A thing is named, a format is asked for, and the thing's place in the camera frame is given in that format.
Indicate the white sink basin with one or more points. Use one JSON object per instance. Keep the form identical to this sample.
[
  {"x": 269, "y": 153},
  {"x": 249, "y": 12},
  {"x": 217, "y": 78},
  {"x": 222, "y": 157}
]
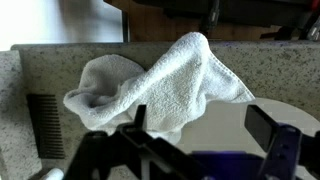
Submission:
[{"x": 223, "y": 126}]

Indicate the black plastic comb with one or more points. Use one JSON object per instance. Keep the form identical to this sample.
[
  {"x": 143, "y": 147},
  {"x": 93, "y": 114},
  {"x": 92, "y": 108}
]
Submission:
[{"x": 46, "y": 126}]

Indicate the white terry cloth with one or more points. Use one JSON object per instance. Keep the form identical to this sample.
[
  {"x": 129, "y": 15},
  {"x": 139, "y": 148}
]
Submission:
[{"x": 173, "y": 90}]

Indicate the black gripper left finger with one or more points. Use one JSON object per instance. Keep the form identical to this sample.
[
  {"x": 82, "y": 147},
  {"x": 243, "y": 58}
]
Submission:
[{"x": 133, "y": 156}]

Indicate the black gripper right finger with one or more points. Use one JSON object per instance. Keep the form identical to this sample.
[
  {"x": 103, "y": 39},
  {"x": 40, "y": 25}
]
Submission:
[{"x": 283, "y": 146}]

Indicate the white squeeze tube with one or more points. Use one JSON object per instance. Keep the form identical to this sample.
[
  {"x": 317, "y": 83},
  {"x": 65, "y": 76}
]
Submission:
[{"x": 54, "y": 174}]

